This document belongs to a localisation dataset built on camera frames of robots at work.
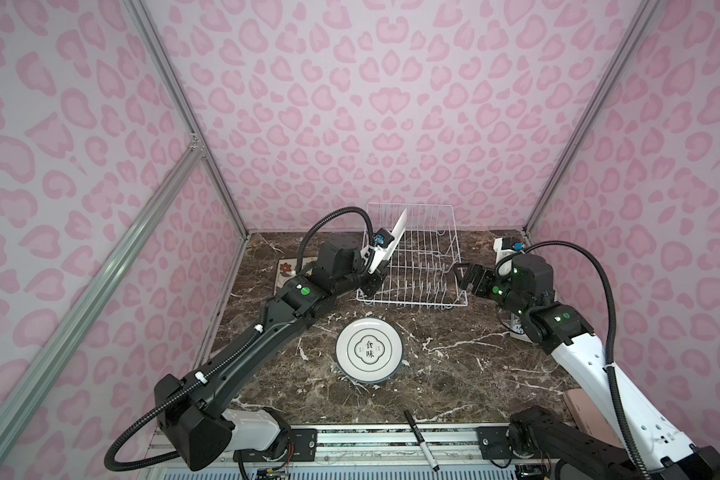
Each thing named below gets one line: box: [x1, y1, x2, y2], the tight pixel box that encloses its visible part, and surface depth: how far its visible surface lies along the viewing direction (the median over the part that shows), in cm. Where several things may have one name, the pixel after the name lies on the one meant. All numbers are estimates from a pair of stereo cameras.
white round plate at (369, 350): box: [335, 317, 404, 384], surface depth 88 cm
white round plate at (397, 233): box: [368, 208, 407, 274], surface depth 62 cm
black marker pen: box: [403, 410, 440, 472], surface depth 75 cm
